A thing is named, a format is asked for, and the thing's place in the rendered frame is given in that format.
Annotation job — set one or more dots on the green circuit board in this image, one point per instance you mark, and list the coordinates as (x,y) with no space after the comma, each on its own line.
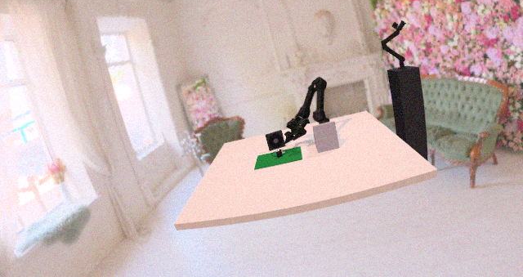
(267,160)

